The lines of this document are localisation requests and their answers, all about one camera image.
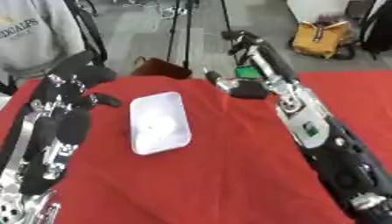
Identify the white rectangular box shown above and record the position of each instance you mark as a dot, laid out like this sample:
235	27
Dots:
159	122

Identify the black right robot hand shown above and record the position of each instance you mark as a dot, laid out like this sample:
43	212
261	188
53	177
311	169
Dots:
251	89

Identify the silver and black right robot arm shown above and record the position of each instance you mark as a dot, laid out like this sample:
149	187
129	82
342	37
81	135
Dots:
326	140

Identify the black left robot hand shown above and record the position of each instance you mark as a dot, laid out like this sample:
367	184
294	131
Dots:
45	137

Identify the black tripod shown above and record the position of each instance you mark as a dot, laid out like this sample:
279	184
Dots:
187	32

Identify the brown box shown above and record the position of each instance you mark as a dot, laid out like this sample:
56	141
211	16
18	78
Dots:
161	68

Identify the person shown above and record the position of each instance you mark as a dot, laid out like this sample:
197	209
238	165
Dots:
35	32

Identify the green block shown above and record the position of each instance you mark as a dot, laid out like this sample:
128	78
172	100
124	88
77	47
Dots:
249	72

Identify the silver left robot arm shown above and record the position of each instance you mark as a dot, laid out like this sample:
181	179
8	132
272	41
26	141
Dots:
24	208

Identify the yellow bag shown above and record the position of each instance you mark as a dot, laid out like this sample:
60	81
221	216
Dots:
319	37

